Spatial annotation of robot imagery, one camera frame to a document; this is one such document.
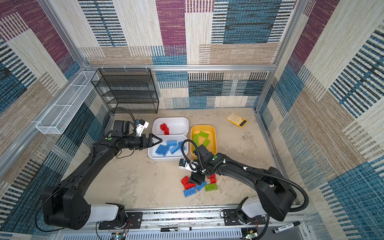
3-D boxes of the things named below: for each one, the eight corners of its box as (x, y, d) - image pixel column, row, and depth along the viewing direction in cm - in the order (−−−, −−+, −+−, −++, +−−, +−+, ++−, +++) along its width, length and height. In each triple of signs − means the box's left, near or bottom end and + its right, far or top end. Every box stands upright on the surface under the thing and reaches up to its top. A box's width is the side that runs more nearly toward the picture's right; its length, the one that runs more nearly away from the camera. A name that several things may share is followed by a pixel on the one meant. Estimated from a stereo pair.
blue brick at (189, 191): (185, 197, 82) (184, 196, 80) (183, 191, 84) (183, 190, 82) (196, 193, 83) (196, 192, 82) (194, 187, 85) (194, 186, 84)
